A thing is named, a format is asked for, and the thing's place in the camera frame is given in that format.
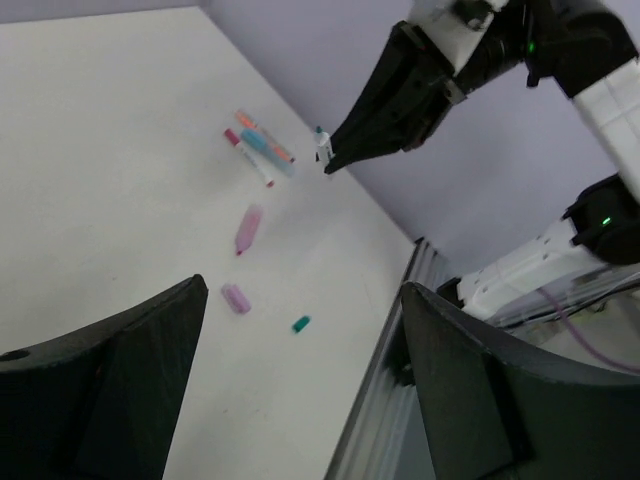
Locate purple marker cap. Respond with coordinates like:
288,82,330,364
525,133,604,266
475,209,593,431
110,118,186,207
221,284,251,315

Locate orange pen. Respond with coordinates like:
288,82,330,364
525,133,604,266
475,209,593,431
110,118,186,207
234,109,295,164

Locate white thin pen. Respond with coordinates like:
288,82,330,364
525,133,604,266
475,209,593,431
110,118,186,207
223,128,275,188

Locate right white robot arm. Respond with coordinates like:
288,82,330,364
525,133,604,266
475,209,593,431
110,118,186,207
318,1,639,319

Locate aluminium rail frame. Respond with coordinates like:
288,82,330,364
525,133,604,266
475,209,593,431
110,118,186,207
326,240,446,479

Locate light blue highlighter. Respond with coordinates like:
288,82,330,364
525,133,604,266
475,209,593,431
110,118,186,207
240,128,295,178

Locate pink highlighter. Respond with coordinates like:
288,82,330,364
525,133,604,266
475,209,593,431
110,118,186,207
235,205,263,255

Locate teal small cap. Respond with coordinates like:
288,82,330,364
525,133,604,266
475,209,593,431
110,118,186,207
291,315,311,334

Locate teal thin pen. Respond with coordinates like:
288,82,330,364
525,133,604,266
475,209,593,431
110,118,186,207
314,126,334,166

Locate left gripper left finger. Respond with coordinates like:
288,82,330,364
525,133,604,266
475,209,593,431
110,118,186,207
1,275,208,479

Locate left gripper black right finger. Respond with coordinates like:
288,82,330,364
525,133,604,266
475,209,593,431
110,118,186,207
401,282,639,479

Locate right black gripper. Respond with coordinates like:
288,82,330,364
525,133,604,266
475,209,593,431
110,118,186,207
324,1,527,175

